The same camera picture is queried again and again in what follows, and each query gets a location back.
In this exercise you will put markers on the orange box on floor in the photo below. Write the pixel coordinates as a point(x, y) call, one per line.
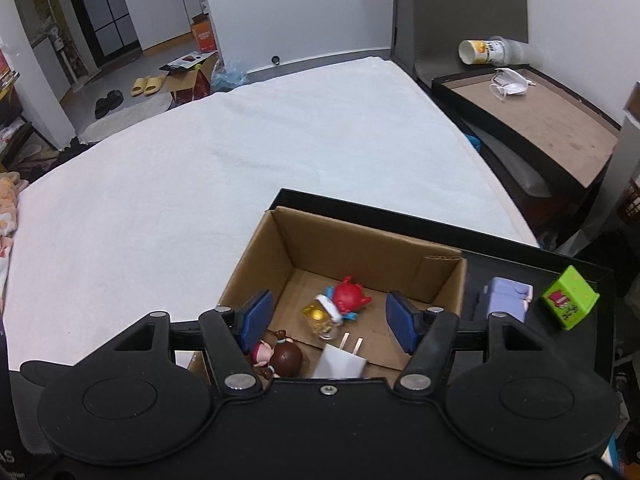
point(203, 33)

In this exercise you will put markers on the white desk frame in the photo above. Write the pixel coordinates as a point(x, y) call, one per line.
point(621, 169)

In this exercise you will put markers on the black tray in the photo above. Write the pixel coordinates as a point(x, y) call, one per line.
point(487, 256)

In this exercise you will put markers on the brown cardboard box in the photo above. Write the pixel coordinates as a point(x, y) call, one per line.
point(298, 256)

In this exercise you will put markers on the brown board black frame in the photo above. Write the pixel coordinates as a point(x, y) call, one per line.
point(565, 139)

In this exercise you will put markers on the yellow slippers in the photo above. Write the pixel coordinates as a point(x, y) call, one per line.
point(147, 86)

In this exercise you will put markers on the lavender block toy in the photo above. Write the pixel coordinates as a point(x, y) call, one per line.
point(506, 296)

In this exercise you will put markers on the green cube toy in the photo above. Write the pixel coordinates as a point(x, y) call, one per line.
point(571, 298)

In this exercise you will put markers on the black slippers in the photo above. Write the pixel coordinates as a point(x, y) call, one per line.
point(110, 102)

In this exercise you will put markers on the grey chair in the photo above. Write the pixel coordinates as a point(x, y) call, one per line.
point(427, 33)

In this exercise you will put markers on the white plug charger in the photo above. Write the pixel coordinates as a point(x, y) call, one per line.
point(338, 363)

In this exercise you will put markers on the brown hair doll figure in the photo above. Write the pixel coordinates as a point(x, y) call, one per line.
point(284, 359)

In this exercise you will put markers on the yellow clear small toy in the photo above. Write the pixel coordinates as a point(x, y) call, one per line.
point(323, 317)

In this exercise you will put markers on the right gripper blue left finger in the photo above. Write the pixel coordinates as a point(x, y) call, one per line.
point(229, 336)

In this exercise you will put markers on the white face mask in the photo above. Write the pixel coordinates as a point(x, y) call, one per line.
point(507, 82)

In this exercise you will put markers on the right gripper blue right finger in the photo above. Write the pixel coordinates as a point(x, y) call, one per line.
point(428, 337)

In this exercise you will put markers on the cardboard box on floor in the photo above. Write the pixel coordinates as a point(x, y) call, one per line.
point(192, 84)

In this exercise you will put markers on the red hair doll figure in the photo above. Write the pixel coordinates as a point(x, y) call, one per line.
point(348, 297)

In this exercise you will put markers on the stack of paper cups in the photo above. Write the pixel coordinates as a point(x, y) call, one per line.
point(495, 51)

